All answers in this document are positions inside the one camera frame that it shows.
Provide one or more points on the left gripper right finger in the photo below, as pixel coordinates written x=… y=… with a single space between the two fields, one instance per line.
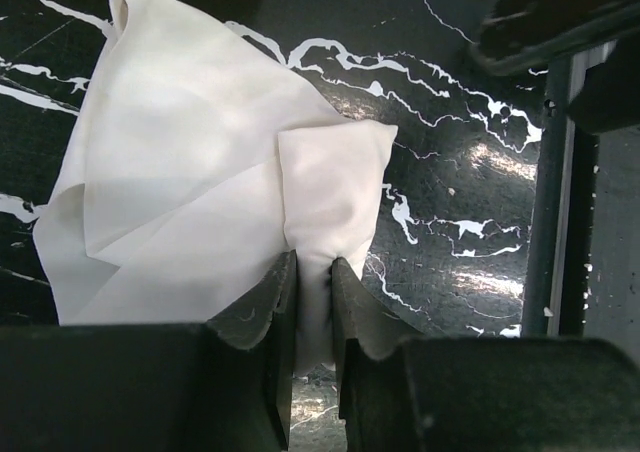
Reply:
x=400 y=390

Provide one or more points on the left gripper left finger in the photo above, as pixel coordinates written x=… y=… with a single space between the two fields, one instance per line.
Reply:
x=222 y=385

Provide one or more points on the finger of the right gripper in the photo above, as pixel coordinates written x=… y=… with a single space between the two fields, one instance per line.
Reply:
x=520 y=34

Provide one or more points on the white underwear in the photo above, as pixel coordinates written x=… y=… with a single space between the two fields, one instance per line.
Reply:
x=195 y=161

